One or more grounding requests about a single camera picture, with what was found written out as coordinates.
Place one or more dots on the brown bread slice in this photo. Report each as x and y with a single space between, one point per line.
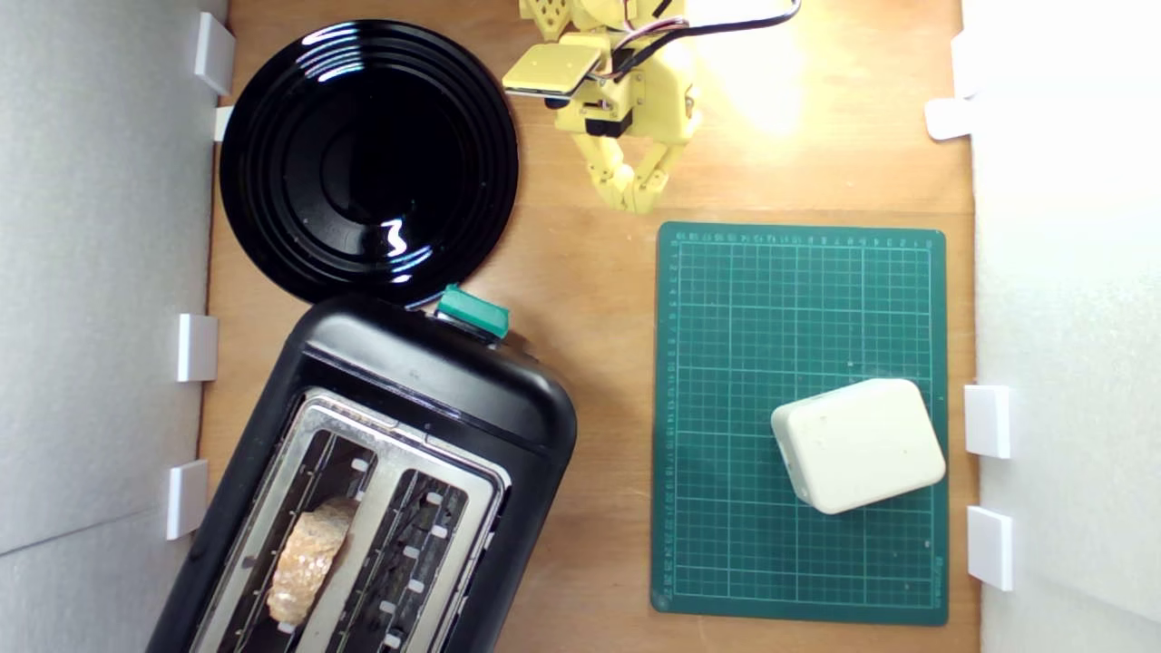
308 562

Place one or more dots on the green toaster lever knob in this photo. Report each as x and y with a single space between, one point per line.
472 310

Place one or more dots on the black two-slot toaster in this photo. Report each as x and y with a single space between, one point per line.
435 372

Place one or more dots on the green cutting mat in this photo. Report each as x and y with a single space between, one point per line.
726 363

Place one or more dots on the black plate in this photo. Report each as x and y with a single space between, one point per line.
363 163

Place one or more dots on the white block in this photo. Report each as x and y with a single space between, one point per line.
857 444

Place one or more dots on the yellow wrist camera box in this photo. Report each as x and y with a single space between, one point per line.
549 71

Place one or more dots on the small white wall clip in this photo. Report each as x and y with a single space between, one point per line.
990 547
948 118
987 421
215 53
188 499
223 122
197 347
961 63

